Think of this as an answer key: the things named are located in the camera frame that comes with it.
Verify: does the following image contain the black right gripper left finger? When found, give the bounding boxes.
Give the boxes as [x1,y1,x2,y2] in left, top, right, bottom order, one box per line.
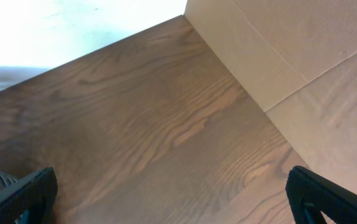
[0,167,58,224]

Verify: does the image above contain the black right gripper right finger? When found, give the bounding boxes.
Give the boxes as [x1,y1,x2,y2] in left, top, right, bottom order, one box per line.
[285,166,357,224]

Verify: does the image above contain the brown cardboard box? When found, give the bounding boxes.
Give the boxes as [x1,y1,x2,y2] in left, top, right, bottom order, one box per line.
[184,0,357,194]

